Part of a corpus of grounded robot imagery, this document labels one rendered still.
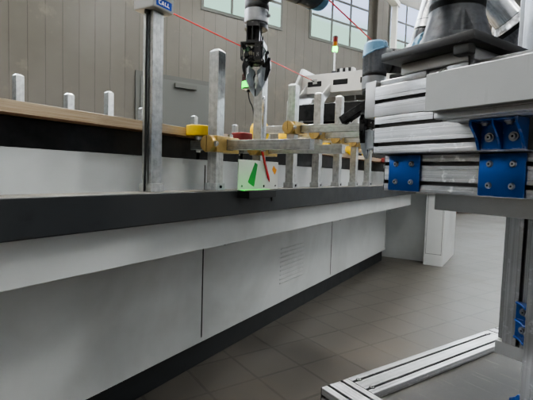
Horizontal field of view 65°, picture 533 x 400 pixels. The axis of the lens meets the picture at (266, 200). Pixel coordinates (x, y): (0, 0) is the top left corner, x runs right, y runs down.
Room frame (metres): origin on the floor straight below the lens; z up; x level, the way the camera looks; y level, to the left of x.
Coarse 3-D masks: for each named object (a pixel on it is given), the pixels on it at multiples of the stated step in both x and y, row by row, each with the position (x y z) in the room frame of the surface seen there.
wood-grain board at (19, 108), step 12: (0, 108) 0.90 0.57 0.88; (12, 108) 0.92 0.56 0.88; (24, 108) 0.94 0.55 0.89; (36, 108) 0.96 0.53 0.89; (48, 108) 0.99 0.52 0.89; (60, 108) 1.01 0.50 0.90; (48, 120) 1.04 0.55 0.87; (60, 120) 1.04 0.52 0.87; (72, 120) 1.04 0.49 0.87; (84, 120) 1.07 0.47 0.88; (96, 120) 1.10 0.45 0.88; (108, 120) 1.13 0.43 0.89; (120, 120) 1.16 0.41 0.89; (132, 120) 1.20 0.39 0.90; (168, 132) 1.32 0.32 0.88; (180, 132) 1.37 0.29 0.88; (348, 156) 2.69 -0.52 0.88; (360, 156) 2.89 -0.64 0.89
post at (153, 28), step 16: (144, 16) 1.06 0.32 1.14; (160, 16) 1.07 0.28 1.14; (144, 32) 1.06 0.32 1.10; (160, 32) 1.07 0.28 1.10; (144, 48) 1.06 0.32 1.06; (160, 48) 1.07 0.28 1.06; (144, 64) 1.06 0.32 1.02; (160, 64) 1.07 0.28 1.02; (144, 80) 1.06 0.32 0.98; (160, 80) 1.07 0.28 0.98; (144, 96) 1.06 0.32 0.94; (160, 96) 1.07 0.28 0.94; (144, 112) 1.05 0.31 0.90; (160, 112) 1.07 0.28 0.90; (144, 128) 1.05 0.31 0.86; (160, 128) 1.07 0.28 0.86; (144, 144) 1.05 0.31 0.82; (160, 144) 1.07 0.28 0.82; (144, 160) 1.05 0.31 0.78; (160, 160) 1.07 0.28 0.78; (144, 176) 1.05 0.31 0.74; (160, 176) 1.07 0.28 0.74
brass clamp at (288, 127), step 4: (284, 124) 1.69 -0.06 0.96; (288, 124) 1.68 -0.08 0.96; (292, 124) 1.67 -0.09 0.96; (296, 124) 1.69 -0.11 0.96; (300, 124) 1.72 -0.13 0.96; (304, 124) 1.75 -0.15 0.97; (284, 128) 1.69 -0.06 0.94; (288, 128) 1.68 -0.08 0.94; (292, 128) 1.67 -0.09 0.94; (296, 128) 1.68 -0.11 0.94; (300, 128) 1.72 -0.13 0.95; (284, 132) 1.69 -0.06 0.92; (288, 132) 1.68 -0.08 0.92; (292, 132) 1.69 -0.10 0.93; (296, 132) 1.70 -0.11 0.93; (300, 132) 1.73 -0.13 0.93; (300, 136) 1.79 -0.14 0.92; (304, 136) 1.78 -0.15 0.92
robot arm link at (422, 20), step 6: (426, 0) 1.19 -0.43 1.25; (420, 6) 1.22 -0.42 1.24; (426, 6) 1.19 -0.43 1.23; (420, 12) 1.20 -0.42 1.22; (426, 12) 1.19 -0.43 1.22; (420, 18) 1.20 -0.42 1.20; (426, 18) 1.18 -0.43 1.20; (420, 24) 1.19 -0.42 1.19; (426, 24) 1.18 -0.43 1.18; (414, 30) 1.21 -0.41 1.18; (420, 30) 1.19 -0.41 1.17; (414, 36) 1.20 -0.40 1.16; (420, 36) 1.16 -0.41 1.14; (414, 42) 1.18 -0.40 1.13
